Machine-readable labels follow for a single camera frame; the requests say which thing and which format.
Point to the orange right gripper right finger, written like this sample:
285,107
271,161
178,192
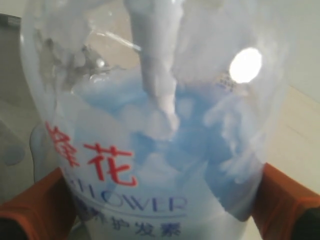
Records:
284,209

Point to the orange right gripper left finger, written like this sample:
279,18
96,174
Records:
45,211

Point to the pale blue soap blob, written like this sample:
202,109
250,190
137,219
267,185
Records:
15,150

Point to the blue pump lotion bottle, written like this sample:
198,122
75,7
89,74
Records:
159,111

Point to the round stainless steel plate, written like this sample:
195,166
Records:
17,109

